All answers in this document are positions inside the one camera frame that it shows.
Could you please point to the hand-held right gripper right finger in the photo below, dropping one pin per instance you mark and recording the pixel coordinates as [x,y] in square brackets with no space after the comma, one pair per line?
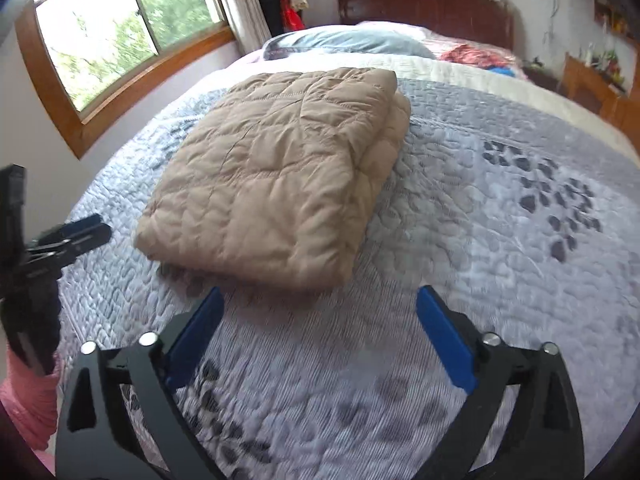
[445,340]

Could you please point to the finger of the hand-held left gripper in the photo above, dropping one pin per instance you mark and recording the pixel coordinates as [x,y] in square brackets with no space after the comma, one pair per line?
[12,210]
[80,235]

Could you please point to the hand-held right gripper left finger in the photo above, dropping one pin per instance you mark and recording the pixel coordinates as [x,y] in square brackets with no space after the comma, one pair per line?
[195,340]

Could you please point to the beige quilted jacket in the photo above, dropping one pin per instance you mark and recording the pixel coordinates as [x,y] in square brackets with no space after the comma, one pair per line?
[275,175]

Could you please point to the person's left forearm pink sleeve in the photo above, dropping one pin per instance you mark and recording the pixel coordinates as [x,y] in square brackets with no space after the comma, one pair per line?
[30,405]

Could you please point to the grey leaf print bedspread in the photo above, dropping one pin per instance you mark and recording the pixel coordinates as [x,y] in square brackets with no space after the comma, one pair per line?
[450,240]

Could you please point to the wooden framed window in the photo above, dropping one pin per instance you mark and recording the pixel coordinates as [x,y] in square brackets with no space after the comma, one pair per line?
[125,25]

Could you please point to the blue cloth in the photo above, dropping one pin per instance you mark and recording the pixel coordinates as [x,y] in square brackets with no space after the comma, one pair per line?
[501,70]

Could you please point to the dark nightstand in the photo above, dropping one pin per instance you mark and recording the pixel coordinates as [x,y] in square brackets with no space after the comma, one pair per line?
[542,79]

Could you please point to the red patterned cloth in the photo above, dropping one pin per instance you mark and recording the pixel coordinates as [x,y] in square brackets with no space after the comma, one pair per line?
[475,55]

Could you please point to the wooden cabinet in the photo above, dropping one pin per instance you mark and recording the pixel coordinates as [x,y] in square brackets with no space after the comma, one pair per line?
[600,95]

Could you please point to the pink floral bed sheet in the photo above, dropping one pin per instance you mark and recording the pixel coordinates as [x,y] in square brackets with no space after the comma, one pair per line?
[435,40]

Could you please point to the red bag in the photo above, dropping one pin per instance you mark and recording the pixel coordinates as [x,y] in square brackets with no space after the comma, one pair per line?
[292,15]

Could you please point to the grey pillow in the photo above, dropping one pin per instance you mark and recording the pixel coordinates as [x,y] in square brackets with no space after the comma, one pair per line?
[345,42]

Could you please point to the clutter on cabinet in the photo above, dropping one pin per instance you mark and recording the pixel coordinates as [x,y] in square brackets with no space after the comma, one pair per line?
[607,62]

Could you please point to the dark wooden headboard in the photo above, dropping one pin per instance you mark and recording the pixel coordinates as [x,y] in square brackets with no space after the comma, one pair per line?
[425,10]

